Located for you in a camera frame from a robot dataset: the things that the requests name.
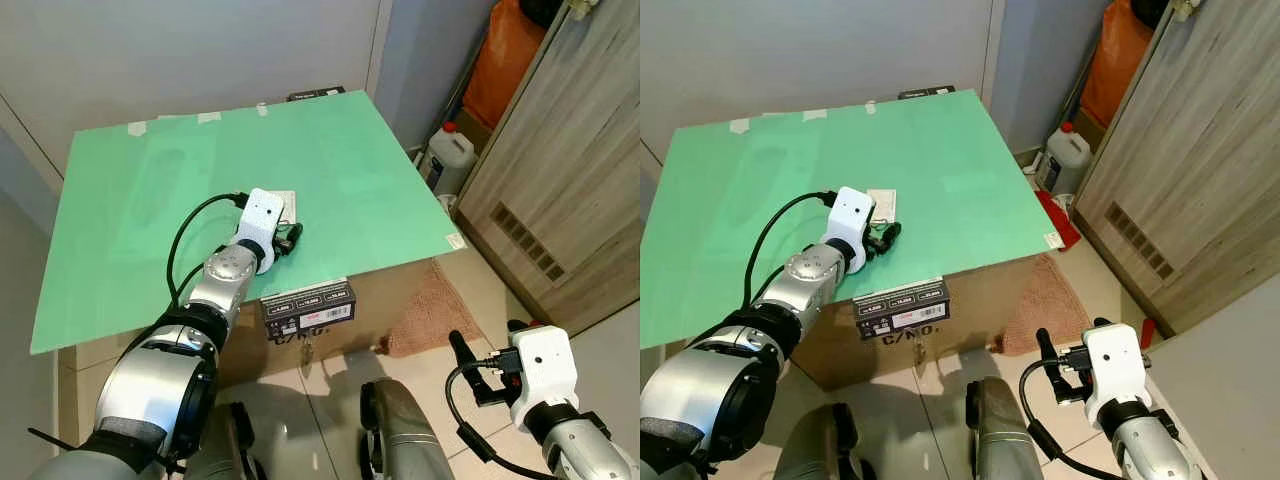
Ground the red dustpan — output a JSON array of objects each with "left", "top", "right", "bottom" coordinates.
[{"left": 1034, "top": 189, "right": 1082, "bottom": 250}]

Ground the grey left robot leg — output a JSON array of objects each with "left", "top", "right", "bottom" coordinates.
[
  {"left": 773, "top": 402, "right": 867, "bottom": 480},
  {"left": 183, "top": 400, "right": 268, "bottom": 480}
]

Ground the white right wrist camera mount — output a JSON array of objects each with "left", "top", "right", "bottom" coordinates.
[
  {"left": 1082, "top": 321, "right": 1152, "bottom": 432},
  {"left": 509, "top": 324, "right": 580, "bottom": 431}
]

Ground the green sheet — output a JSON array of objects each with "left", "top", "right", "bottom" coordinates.
[
  {"left": 30, "top": 88, "right": 468, "bottom": 355},
  {"left": 640, "top": 88, "right": 1064, "bottom": 351}
]

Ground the grey robot leg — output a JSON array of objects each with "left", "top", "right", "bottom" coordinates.
[
  {"left": 183, "top": 400, "right": 268, "bottom": 480},
  {"left": 964, "top": 376, "right": 1048, "bottom": 480},
  {"left": 773, "top": 402, "right": 867, "bottom": 480},
  {"left": 359, "top": 377, "right": 453, "bottom": 480}
]

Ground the brown floor rug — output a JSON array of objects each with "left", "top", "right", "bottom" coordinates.
[
  {"left": 998, "top": 252, "right": 1094, "bottom": 357},
  {"left": 384, "top": 260, "right": 487, "bottom": 359}
]

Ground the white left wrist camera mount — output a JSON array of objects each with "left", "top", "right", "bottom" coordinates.
[
  {"left": 821, "top": 186, "right": 878, "bottom": 273},
  {"left": 234, "top": 188, "right": 287, "bottom": 261}
]

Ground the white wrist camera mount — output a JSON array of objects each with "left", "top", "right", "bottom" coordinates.
[
  {"left": 509, "top": 324, "right": 580, "bottom": 431},
  {"left": 234, "top": 188, "right": 287, "bottom": 261},
  {"left": 1082, "top": 321, "right": 1152, "bottom": 432},
  {"left": 821, "top": 186, "right": 878, "bottom": 273}
]

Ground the orange bag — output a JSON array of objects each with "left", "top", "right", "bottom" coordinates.
[
  {"left": 1079, "top": 0, "right": 1157, "bottom": 130},
  {"left": 461, "top": 0, "right": 548, "bottom": 130}
]

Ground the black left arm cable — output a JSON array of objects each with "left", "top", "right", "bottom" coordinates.
[
  {"left": 164, "top": 192, "right": 248, "bottom": 304},
  {"left": 742, "top": 190, "right": 837, "bottom": 308}
]

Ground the white jug with red cap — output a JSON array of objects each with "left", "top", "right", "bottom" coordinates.
[
  {"left": 424, "top": 121, "right": 477, "bottom": 197},
  {"left": 1034, "top": 121, "right": 1092, "bottom": 197}
]

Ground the brown cardboard box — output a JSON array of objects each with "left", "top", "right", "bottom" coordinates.
[
  {"left": 58, "top": 258, "right": 443, "bottom": 393},
  {"left": 790, "top": 254, "right": 1041, "bottom": 393}
]

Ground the grey wooden cabinet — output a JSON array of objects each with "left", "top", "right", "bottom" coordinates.
[
  {"left": 454, "top": 0, "right": 641, "bottom": 337},
  {"left": 1069, "top": 0, "right": 1280, "bottom": 337}
]

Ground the grey right robot leg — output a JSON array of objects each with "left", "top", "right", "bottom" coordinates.
[
  {"left": 964, "top": 376, "right": 1048, "bottom": 480},
  {"left": 359, "top": 377, "right": 453, "bottom": 480}
]

